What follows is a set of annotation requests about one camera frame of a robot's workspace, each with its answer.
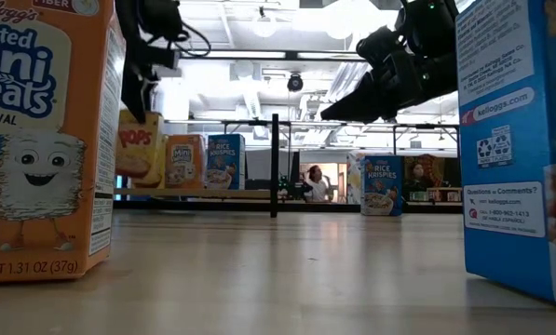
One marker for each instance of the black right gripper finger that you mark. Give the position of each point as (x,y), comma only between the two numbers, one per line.
(366,95)
(370,116)

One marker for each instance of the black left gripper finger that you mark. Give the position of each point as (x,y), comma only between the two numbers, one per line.
(135,97)

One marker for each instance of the yellow Corn Pops cereal box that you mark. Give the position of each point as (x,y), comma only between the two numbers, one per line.
(135,153)

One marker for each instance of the blue Rice Krispies cereal box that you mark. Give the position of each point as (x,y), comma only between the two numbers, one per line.
(505,139)
(225,160)
(381,186)

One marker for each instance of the orange Mini Wheats cereal box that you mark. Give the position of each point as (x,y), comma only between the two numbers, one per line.
(49,139)
(184,160)

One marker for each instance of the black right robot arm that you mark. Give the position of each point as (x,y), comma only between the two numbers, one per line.
(426,23)

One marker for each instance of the wooden shelf with items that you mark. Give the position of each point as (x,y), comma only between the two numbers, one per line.
(438,194)

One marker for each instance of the wooden shelf board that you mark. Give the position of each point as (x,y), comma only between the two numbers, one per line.
(240,193)

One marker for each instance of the thin black metal rack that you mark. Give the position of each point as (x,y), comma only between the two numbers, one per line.
(422,125)

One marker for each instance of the black ceiling spotlight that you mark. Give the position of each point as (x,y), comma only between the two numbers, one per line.
(294,83)

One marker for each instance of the person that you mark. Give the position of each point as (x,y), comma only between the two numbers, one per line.
(417,174)
(318,188)

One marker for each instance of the dark desk equipment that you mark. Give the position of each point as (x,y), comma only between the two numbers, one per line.
(296,191)

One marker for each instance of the long ceiling light strip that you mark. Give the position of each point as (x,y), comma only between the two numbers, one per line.
(240,54)

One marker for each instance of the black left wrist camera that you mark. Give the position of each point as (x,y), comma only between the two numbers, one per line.
(161,57)

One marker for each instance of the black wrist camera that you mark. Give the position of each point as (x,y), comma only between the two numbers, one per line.
(375,46)
(161,57)

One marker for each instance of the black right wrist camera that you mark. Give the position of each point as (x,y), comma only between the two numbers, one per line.
(375,46)

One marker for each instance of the black metal table frame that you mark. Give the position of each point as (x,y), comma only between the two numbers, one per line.
(329,207)

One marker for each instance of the black shelf post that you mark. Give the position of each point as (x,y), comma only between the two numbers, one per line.
(274,163)

